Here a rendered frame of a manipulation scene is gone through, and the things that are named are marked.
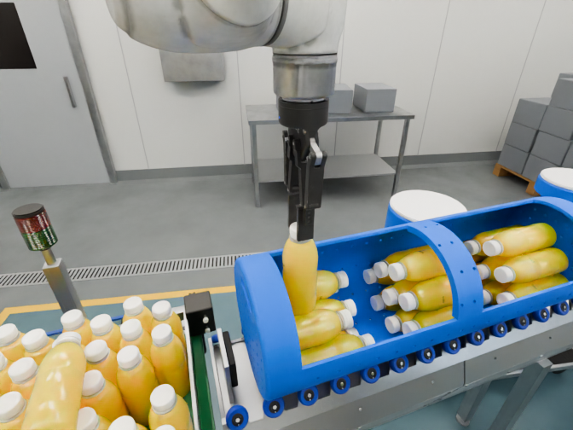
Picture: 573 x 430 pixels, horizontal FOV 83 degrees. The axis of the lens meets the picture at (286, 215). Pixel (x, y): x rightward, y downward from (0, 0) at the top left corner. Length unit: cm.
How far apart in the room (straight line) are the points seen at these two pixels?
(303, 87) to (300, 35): 6
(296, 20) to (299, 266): 39
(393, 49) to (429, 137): 123
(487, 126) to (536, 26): 116
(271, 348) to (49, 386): 34
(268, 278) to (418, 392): 51
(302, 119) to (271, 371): 41
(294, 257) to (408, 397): 49
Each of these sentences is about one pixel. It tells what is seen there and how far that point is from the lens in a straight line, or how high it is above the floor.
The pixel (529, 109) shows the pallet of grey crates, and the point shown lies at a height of 84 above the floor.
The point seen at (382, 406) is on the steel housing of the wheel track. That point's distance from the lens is 91.
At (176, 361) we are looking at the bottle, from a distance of 78.
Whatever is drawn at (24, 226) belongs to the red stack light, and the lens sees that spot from 96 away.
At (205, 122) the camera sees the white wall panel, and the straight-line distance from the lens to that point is 402.
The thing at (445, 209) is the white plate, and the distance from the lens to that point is 136.
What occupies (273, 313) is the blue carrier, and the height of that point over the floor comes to 120.
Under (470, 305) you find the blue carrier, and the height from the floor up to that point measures 114.
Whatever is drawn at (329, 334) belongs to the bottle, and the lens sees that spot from 68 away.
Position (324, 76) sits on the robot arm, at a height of 157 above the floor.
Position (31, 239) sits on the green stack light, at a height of 119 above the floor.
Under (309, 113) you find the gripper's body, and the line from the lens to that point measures 48.
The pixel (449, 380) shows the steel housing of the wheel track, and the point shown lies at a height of 86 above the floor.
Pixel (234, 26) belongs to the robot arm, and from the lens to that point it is 34.
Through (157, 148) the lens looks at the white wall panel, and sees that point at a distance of 419.
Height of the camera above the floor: 163
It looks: 30 degrees down
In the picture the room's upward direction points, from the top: straight up
